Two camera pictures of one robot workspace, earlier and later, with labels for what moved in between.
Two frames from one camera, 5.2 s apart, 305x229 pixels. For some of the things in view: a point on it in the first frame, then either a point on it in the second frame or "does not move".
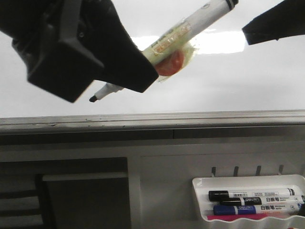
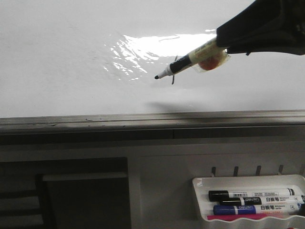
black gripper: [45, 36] to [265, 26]
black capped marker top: [218, 195] does not move
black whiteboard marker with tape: [170, 54] to [209, 57]
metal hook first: [213, 171] does not move
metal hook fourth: [280, 169] does not move
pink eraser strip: [239, 217] does not move
